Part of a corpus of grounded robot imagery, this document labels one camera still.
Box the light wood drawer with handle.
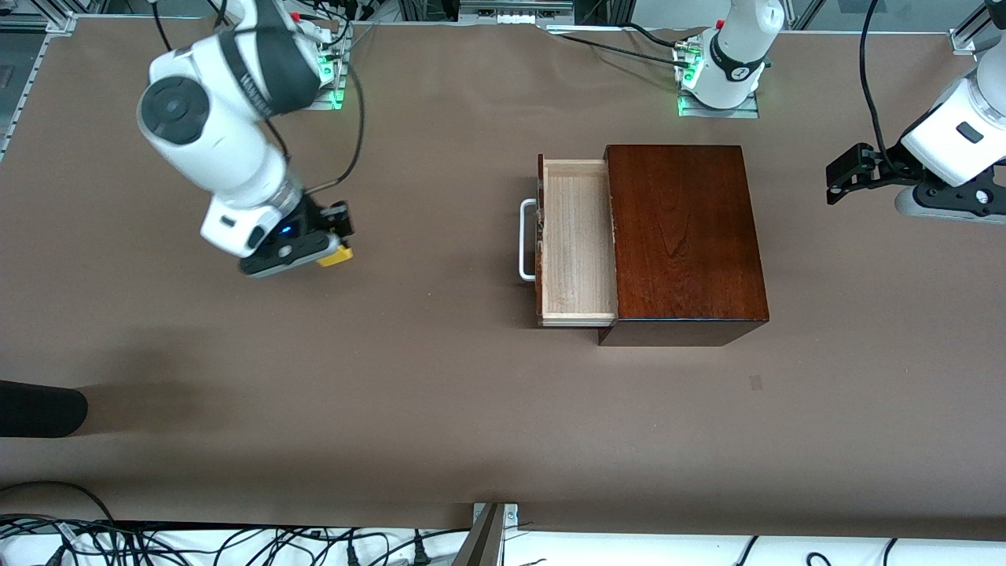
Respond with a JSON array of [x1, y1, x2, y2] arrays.
[[519, 153, 620, 329]]

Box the brown table cover sheet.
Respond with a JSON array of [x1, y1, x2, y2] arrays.
[[0, 17, 1006, 543]]

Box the dark brown wooden cabinet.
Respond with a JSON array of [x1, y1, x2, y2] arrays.
[[597, 144, 771, 347]]

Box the silver equipment box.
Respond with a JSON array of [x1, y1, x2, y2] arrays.
[[458, 0, 576, 24]]

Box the black rounded object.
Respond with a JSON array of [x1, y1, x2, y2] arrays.
[[0, 380, 89, 439]]

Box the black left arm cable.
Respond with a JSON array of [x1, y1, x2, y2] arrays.
[[859, 0, 906, 170]]

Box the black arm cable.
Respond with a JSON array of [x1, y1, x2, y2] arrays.
[[859, 0, 906, 170], [305, 43, 366, 196]]

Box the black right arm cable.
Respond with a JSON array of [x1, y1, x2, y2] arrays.
[[305, 43, 366, 196]]

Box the aluminium frame corner bracket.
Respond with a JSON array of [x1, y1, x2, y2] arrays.
[[949, 0, 1006, 56]]

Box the black base cable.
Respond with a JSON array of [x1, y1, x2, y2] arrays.
[[550, 30, 685, 65]]

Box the aluminium table edge rail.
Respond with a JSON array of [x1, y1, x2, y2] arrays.
[[0, 12, 79, 162]]

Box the aluminium profile post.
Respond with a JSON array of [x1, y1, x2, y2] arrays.
[[452, 503, 520, 566]]

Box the black looped cable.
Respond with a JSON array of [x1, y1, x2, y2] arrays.
[[0, 480, 119, 527]]

